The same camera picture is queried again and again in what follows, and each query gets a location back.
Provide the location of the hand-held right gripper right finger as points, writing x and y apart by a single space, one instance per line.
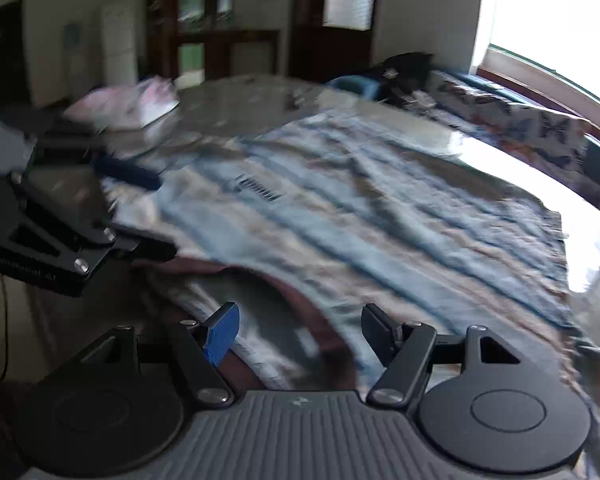
379 335

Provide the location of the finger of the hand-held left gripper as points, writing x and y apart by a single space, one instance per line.
145 249
130 175

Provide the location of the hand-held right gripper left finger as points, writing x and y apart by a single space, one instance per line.
222 332

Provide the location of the blue beige striped shirt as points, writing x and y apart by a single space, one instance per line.
355 200

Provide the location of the white dark clothes heap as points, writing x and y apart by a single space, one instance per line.
415 100

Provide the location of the pink white folded cloth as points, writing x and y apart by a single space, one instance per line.
125 105

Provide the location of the white water dispenser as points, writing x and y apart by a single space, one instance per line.
75 55

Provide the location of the white refrigerator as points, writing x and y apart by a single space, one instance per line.
119 42

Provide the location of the dark wooden cabinet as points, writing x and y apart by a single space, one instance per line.
205 50

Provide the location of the blue plastic stool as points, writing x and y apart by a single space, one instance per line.
355 86

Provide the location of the dark wooden door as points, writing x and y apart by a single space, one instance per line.
340 35

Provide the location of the black bag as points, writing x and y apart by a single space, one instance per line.
405 67

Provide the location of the teal window bench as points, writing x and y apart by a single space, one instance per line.
490 85

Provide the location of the green framed window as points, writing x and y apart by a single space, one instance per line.
545 10

